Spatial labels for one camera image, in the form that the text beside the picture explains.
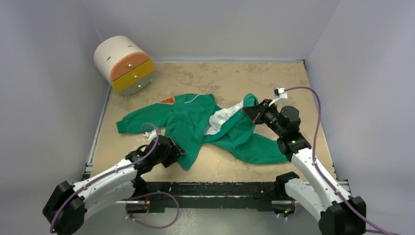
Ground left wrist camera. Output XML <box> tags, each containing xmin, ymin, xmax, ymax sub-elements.
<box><xmin>143</xmin><ymin>129</ymin><xmax>158</xmax><ymax>142</ymax></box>

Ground black base frame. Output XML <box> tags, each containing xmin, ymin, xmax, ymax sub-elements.
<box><xmin>127</xmin><ymin>181</ymin><xmax>300</xmax><ymax>216</ymax></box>

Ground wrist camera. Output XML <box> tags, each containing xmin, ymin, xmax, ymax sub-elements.
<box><xmin>269</xmin><ymin>88</ymin><xmax>288</xmax><ymax>106</ymax></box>
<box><xmin>143</xmin><ymin>129</ymin><xmax>158</xmax><ymax>142</ymax></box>

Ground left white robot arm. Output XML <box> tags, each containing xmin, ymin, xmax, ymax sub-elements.
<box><xmin>42</xmin><ymin>135</ymin><xmax>186</xmax><ymax>235</ymax></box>

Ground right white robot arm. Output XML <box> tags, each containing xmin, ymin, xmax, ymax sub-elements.
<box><xmin>243</xmin><ymin>99</ymin><xmax>367</xmax><ymax>235</ymax></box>

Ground round three-drawer cabinet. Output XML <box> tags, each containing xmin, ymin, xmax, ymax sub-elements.
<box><xmin>93</xmin><ymin>35</ymin><xmax>155</xmax><ymax>97</ymax></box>

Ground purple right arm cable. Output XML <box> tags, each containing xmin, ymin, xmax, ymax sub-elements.
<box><xmin>283</xmin><ymin>86</ymin><xmax>403</xmax><ymax>235</ymax></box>

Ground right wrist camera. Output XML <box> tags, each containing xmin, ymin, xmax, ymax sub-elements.
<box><xmin>269</xmin><ymin>88</ymin><xmax>288</xmax><ymax>106</ymax></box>

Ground green zip-up jacket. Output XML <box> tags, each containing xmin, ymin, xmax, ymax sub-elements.
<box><xmin>116</xmin><ymin>94</ymin><xmax>288</xmax><ymax>171</ymax></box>

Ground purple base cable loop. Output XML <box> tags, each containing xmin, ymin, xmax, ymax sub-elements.
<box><xmin>125</xmin><ymin>191</ymin><xmax>180</xmax><ymax>230</ymax></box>

